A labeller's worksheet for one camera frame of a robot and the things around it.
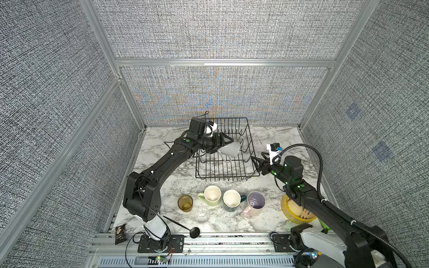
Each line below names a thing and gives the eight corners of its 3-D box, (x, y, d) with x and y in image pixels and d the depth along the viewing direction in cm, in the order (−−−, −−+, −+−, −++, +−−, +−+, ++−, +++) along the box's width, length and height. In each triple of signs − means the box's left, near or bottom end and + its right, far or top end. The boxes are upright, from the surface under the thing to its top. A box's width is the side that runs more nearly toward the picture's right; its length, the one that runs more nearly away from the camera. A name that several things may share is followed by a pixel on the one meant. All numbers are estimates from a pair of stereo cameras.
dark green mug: (223, 214, 84) (224, 206, 75) (222, 198, 89) (223, 189, 80) (244, 214, 84) (247, 206, 75) (242, 198, 89) (245, 189, 80)
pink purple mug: (240, 218, 82) (243, 211, 74) (238, 199, 88) (241, 191, 79) (262, 218, 82) (268, 211, 74) (259, 199, 88) (264, 191, 79)
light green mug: (199, 201, 87) (197, 194, 79) (207, 189, 91) (206, 180, 84) (215, 211, 84) (215, 204, 76) (223, 197, 88) (223, 190, 81)
